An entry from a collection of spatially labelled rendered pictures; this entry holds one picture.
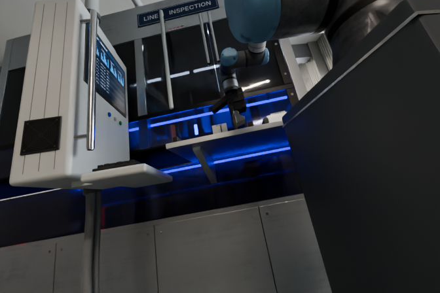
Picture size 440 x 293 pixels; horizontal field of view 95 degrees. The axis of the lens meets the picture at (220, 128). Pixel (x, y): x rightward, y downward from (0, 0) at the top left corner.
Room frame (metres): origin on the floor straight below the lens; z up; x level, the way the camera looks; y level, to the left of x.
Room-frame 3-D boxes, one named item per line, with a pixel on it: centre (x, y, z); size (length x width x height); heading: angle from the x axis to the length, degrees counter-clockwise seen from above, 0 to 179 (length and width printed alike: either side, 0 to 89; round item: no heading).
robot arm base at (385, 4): (0.27, -0.26, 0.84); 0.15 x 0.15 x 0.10
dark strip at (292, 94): (1.08, -0.45, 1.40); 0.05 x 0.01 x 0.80; 86
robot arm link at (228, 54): (0.80, -0.11, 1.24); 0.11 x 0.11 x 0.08; 3
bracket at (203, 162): (0.94, 0.09, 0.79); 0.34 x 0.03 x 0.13; 176
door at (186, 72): (1.13, 0.20, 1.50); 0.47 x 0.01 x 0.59; 86
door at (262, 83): (1.10, -0.26, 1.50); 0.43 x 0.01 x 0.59; 86
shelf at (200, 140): (0.93, -0.16, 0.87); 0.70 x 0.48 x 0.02; 86
